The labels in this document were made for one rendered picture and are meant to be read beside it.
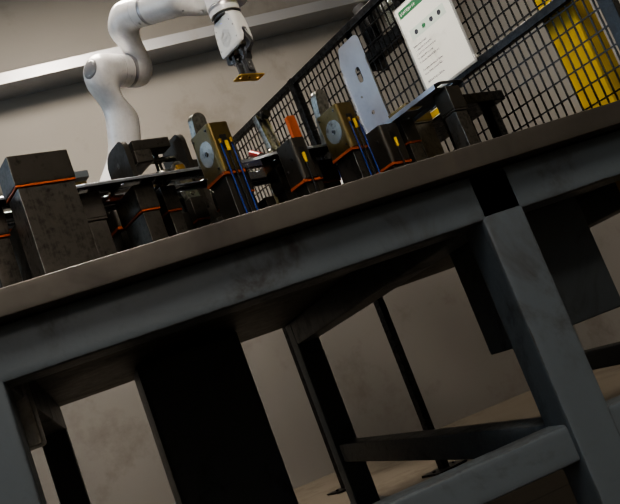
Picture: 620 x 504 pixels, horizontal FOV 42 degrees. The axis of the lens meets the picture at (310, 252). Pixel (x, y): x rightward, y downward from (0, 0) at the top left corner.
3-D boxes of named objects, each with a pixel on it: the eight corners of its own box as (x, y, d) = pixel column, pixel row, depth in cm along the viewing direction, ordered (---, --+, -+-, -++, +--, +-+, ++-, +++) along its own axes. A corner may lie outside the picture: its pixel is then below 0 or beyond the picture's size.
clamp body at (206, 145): (265, 266, 170) (209, 117, 176) (239, 283, 179) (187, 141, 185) (290, 260, 174) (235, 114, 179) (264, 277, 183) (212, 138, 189)
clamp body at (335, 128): (393, 231, 189) (339, 97, 194) (364, 248, 198) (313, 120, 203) (413, 226, 193) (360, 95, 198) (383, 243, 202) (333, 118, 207)
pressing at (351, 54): (397, 137, 231) (354, 32, 236) (374, 154, 240) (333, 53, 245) (399, 137, 231) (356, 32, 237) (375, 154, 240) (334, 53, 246)
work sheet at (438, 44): (477, 60, 239) (437, -31, 244) (428, 98, 256) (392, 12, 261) (481, 60, 240) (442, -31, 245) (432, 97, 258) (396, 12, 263)
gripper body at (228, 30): (205, 25, 219) (219, 62, 217) (223, 3, 211) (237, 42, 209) (227, 24, 223) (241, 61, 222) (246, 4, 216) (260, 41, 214)
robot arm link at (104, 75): (158, 217, 251) (117, 223, 238) (131, 218, 258) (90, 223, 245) (142, 52, 245) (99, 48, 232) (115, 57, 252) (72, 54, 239)
